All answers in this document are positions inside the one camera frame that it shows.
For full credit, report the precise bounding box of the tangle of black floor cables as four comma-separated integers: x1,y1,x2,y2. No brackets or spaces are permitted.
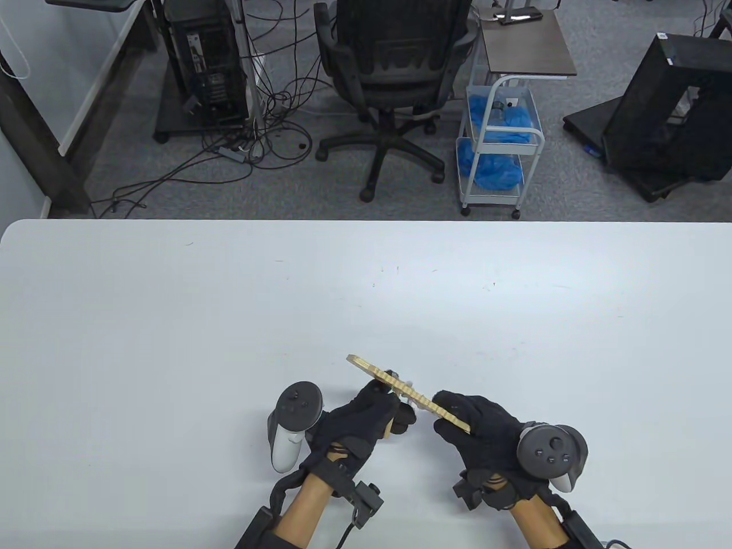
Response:
91,0,338,219

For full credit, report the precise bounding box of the silver aluminium post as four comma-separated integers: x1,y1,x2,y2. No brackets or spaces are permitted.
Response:
232,0,266,133

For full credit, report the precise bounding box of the wooden crocodile lacing toy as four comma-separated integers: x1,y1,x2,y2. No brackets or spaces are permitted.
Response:
346,355,472,433

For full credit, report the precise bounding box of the black open frame box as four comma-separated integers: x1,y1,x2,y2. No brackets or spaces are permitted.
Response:
602,33,732,182

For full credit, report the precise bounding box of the person's right hand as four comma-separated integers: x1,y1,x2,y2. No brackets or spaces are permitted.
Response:
432,391,558,510

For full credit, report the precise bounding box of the black monitor stand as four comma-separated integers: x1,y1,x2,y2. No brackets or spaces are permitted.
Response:
45,0,138,12

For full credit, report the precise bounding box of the dark desk frame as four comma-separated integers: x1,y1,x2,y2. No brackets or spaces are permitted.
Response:
0,51,95,219

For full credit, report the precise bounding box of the black forearm sensor pack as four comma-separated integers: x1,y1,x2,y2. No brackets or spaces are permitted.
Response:
538,509,615,549
234,506,309,549

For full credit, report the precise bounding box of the brown side table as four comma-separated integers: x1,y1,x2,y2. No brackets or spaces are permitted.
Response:
478,9,577,81

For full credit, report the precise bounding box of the black office chair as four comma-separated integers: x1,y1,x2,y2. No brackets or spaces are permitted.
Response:
313,0,480,202

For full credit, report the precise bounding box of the white panel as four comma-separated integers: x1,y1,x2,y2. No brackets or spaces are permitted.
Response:
57,0,144,155

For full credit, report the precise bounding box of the person's left hand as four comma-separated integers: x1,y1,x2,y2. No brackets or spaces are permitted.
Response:
297,379,417,498

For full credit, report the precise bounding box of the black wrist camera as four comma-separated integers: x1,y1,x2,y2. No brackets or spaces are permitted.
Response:
453,469,492,511
343,480,385,528

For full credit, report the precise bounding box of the black wheeled platform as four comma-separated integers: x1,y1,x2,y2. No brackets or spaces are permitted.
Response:
563,96,710,202

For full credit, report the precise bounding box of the person's right forearm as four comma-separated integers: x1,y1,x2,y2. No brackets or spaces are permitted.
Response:
506,495,567,544

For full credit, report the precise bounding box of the person's left forearm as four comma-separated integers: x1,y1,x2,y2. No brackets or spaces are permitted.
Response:
274,475,335,538

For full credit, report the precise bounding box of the grey and white controller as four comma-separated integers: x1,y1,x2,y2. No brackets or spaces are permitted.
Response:
516,422,590,494
267,381,325,474

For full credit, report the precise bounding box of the blue plastic bag pile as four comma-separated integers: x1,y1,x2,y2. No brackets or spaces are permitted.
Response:
468,94,535,144
457,140,524,190

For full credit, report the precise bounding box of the black computer tower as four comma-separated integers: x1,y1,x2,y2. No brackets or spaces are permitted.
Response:
163,0,250,126

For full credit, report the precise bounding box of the white utility cart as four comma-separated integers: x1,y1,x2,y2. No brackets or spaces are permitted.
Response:
456,73,545,221

